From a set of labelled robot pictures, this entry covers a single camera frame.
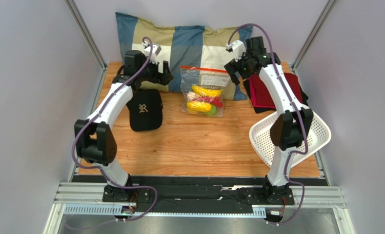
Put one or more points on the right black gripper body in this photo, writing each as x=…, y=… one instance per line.
x=233, y=70

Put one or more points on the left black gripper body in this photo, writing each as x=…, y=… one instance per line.
x=150, y=73

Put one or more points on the red toy bell pepper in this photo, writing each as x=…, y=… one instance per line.
x=192, y=96

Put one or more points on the yellow toy banana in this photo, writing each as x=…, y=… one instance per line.
x=212, y=93

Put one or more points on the clear zip top bag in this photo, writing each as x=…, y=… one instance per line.
x=205, y=77

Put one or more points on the yellow toy mango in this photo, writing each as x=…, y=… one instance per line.
x=198, y=106

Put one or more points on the green toy vegetable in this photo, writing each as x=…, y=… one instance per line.
x=212, y=112

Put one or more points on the red toy chili pepper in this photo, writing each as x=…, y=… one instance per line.
x=217, y=101

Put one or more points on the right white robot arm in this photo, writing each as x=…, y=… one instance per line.
x=292, y=125

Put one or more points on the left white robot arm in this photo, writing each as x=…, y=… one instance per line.
x=94, y=146

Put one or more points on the black baseball cap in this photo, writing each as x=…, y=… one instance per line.
x=145, y=110

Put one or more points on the dark red folded cloth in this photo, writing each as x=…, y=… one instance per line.
x=261, y=97

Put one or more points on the checkered blue beige pillow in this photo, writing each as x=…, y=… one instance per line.
x=196, y=46

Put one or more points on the white perforated plastic basket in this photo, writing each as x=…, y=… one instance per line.
x=259, y=134

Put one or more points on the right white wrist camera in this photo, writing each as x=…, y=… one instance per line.
x=237, y=48

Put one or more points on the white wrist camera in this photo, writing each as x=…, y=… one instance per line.
x=237, y=48
x=152, y=52

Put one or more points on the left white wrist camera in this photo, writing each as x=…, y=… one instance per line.
x=152, y=52

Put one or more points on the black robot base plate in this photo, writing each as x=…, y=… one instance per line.
x=196, y=195

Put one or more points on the aluminium frame rail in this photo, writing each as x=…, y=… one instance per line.
x=86, y=199

